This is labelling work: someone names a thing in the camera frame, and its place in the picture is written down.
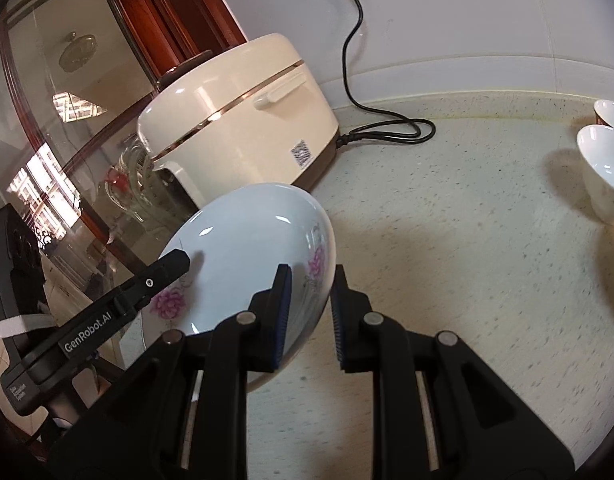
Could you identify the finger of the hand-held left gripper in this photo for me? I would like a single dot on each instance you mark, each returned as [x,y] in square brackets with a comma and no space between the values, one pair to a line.
[152,280]

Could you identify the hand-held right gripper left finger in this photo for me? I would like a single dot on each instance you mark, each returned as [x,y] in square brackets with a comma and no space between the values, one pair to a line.
[283,320]

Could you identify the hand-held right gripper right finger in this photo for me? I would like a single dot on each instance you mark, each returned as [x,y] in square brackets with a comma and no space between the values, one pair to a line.
[338,330]

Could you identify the white pink-flower plate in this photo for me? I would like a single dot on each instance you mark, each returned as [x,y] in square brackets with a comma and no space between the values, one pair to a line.
[237,240]

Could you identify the glass pitcher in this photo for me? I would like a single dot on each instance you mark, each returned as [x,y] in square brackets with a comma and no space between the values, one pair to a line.
[132,175]

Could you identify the cream rice cooker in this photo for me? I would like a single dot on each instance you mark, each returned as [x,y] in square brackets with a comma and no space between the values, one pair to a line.
[227,125]

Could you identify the wooden glass-door cabinet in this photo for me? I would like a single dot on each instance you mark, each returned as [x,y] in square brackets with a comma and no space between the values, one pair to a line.
[187,10]

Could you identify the white pink-flower bowl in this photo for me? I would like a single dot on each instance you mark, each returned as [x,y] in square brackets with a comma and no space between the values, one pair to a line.
[607,170]

